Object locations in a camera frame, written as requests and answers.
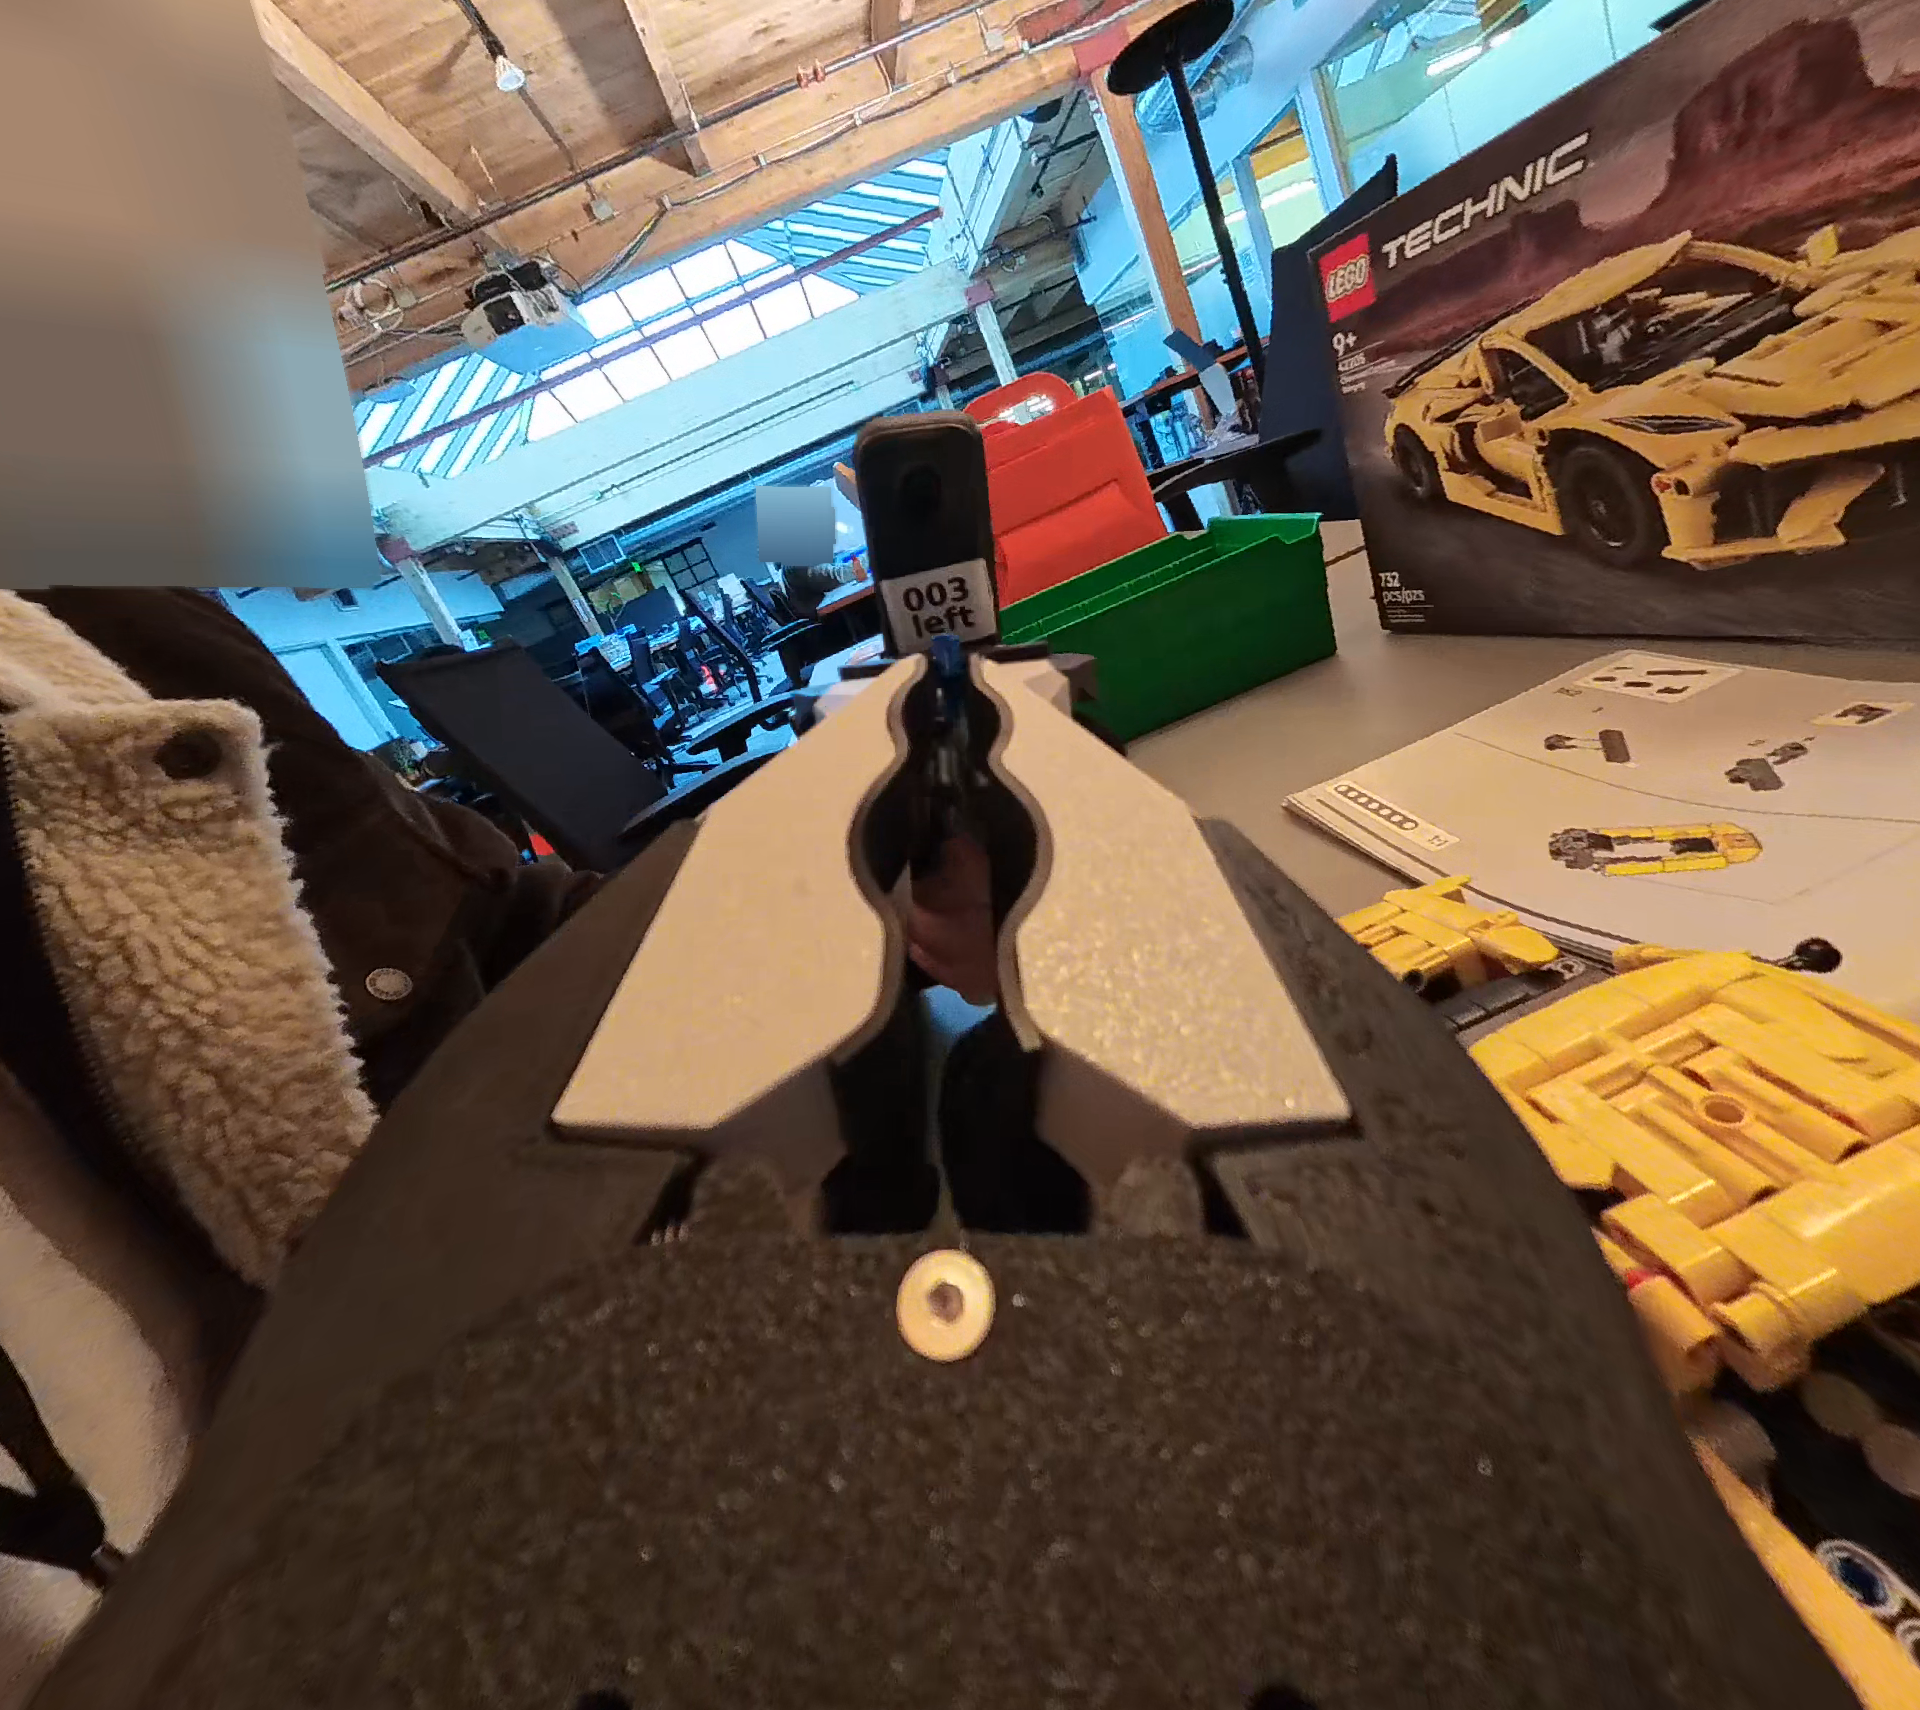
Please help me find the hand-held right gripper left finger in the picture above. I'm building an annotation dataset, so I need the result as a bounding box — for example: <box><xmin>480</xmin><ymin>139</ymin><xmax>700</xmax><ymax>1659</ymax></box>
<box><xmin>547</xmin><ymin>654</ymin><xmax>961</xmax><ymax>1237</ymax></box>

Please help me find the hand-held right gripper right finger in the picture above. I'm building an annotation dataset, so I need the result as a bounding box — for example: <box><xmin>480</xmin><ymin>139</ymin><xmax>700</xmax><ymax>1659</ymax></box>
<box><xmin>960</xmin><ymin>656</ymin><xmax>1359</xmax><ymax>1233</ymax></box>

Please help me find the person's left hand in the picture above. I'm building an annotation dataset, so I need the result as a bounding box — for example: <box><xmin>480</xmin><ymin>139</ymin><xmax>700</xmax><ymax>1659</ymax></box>
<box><xmin>904</xmin><ymin>836</ymin><xmax>1003</xmax><ymax>1003</ymax></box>

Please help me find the green plastic bin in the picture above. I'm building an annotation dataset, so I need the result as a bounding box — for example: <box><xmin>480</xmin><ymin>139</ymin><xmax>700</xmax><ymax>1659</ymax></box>
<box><xmin>996</xmin><ymin>512</ymin><xmax>1340</xmax><ymax>745</ymax></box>

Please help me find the red plastic case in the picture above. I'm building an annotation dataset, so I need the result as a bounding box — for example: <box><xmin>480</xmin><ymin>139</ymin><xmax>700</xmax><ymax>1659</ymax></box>
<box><xmin>961</xmin><ymin>372</ymin><xmax>1172</xmax><ymax>610</ymax></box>

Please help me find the open instruction booklet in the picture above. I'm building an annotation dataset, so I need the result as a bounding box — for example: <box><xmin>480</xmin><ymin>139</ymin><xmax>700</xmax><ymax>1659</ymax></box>
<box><xmin>1284</xmin><ymin>648</ymin><xmax>1920</xmax><ymax>993</ymax></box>

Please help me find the white mounted projector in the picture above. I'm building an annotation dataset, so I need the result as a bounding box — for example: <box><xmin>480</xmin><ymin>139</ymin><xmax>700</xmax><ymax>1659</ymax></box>
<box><xmin>456</xmin><ymin>259</ymin><xmax>598</xmax><ymax>379</ymax></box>

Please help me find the black disc-headed floor lamp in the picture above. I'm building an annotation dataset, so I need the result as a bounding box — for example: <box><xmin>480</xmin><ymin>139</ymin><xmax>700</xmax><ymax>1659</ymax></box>
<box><xmin>1106</xmin><ymin>0</ymin><xmax>1273</xmax><ymax>392</ymax></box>

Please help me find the yellow toy brick car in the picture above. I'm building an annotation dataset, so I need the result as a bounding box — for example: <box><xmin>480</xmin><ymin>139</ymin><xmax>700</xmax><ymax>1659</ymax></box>
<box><xmin>1333</xmin><ymin>877</ymin><xmax>1920</xmax><ymax>1710</ymax></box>

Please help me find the brown fleece-lined jacket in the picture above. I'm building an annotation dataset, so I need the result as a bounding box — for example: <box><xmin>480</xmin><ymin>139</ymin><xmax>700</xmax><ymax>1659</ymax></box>
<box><xmin>0</xmin><ymin>585</ymin><xmax>601</xmax><ymax>1292</ymax></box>

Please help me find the toy car set box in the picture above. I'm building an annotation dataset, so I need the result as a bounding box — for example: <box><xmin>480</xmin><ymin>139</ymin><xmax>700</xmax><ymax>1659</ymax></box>
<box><xmin>1307</xmin><ymin>0</ymin><xmax>1920</xmax><ymax>650</ymax></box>

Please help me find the white striped shirt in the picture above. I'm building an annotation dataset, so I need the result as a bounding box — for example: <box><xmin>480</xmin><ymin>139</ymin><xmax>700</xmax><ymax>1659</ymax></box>
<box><xmin>0</xmin><ymin>1064</ymin><xmax>272</xmax><ymax>1682</ymax></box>

